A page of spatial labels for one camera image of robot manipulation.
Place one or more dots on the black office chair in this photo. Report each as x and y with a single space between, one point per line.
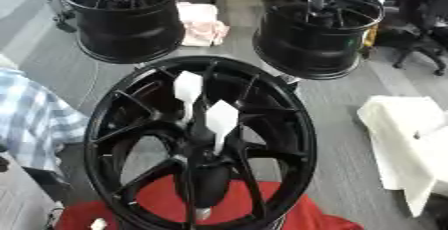
421 40

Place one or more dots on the small white object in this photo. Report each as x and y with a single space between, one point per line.
98 224

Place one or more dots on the black wheel rim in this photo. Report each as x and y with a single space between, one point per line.
309 50
131 34

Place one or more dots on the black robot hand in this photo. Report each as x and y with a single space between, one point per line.
211 184

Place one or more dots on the white pin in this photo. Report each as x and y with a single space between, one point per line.
221 117

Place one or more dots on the large black spoked wheel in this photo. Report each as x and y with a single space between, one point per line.
106 130

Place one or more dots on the person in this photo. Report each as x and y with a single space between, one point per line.
32 117

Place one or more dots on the white foam sheet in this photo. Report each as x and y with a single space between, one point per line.
408 140

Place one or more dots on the pink white cloth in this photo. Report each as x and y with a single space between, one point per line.
201 27

